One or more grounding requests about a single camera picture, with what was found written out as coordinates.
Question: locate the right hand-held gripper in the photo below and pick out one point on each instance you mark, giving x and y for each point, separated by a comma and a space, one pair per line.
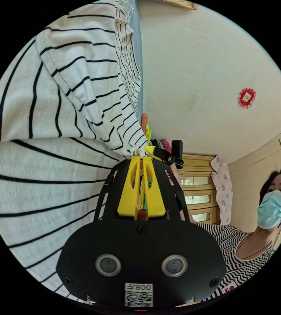
167, 155

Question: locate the white long sleeve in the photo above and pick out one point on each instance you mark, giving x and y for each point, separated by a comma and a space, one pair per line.
56, 123

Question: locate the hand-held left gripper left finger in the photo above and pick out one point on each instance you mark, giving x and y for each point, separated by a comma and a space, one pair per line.
126, 192

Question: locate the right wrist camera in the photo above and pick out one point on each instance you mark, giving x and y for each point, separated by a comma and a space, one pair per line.
177, 147

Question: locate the red round wall decoration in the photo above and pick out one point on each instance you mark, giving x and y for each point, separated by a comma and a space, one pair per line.
247, 98

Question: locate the pile of clothes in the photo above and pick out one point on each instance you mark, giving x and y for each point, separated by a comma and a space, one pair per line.
165, 144

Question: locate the pink floral curtain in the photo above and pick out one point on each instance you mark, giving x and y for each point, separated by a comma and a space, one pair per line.
222, 189

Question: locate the person's right hand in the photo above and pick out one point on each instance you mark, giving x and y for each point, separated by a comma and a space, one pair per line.
176, 173

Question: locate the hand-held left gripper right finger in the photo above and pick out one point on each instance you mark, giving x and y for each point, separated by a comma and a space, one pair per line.
156, 197

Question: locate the yellow wooden framed window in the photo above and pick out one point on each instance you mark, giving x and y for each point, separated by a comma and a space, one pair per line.
199, 187

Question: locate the person's body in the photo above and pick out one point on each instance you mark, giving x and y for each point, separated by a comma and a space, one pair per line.
253, 241

